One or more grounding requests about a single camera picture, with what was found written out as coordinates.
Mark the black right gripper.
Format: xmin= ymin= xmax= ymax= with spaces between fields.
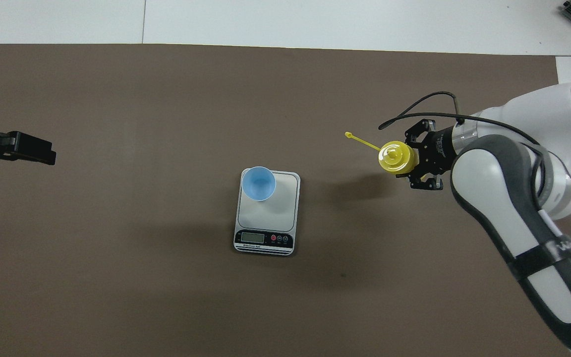
xmin=404 ymin=119 xmax=459 ymax=191

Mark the yellow squeeze seasoning bottle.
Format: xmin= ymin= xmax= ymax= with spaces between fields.
xmin=344 ymin=131 xmax=420 ymax=176

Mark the light blue plastic cup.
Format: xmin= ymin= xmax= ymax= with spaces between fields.
xmin=241 ymin=166 xmax=277 ymax=202

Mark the silver digital kitchen scale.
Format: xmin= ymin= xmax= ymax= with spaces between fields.
xmin=233 ymin=168 xmax=301 ymax=256

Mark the brown paper table mat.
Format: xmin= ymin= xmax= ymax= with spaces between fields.
xmin=0 ymin=44 xmax=571 ymax=357

